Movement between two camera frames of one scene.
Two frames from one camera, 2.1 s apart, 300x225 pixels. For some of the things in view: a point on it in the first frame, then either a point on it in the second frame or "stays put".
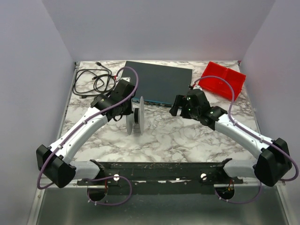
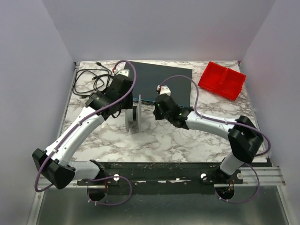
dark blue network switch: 158,84 stays put
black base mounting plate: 161,177 stays put
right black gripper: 182,108 → 158,112
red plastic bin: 219,86 stays put
